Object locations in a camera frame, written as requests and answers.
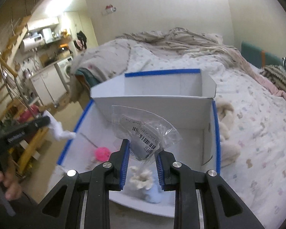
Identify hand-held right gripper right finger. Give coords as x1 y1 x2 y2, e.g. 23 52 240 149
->
155 151 265 229

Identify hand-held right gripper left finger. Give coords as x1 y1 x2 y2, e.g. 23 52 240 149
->
39 139 130 229

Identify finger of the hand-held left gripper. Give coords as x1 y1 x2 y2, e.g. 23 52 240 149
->
26 115 51 133

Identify white soft cloth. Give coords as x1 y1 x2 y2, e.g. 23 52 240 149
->
43 111 77 142

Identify cream flower plush toy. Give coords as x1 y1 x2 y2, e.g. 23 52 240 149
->
129 166 153 189

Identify pink rubber duck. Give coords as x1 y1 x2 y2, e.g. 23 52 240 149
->
94 147 111 161

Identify light blue plush toy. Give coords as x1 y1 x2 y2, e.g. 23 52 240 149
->
143 186 165 204

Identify clear plastic bag packet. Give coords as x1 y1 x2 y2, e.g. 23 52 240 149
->
111 105 182 165

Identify blue cardboard box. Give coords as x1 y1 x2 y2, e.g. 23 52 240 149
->
56 69 222 219

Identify person's left hand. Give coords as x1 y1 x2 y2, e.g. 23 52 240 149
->
0 170 23 201

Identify red bag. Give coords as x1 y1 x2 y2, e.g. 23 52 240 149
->
19 105 40 122

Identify yellow wooden stand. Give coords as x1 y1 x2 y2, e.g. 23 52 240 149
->
11 126 49 172

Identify white base cabinet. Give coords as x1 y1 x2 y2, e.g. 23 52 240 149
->
30 65 67 105

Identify white washing machine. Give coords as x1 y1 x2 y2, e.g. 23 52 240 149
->
55 57 74 89

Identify white water heater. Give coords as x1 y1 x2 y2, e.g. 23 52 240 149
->
20 34 44 53

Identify wooden staircase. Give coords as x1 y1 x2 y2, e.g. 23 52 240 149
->
0 14 32 124

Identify white cylindrical appliance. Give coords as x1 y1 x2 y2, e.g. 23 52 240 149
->
42 28 53 43

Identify dark hanging clothes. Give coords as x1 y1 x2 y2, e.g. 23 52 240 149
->
76 31 87 50

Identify white upper cabinet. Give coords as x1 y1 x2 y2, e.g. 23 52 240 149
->
27 17 60 30

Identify beige printed duvet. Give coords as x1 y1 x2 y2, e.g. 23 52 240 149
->
70 27 251 96

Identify pink blanket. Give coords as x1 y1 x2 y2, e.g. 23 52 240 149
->
229 50 286 115

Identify teal headboard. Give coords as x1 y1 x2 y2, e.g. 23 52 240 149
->
241 41 286 69

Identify brown knit blanket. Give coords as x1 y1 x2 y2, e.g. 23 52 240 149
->
262 64 286 92

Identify wall mounted holder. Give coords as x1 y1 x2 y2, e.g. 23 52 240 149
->
102 4 117 16

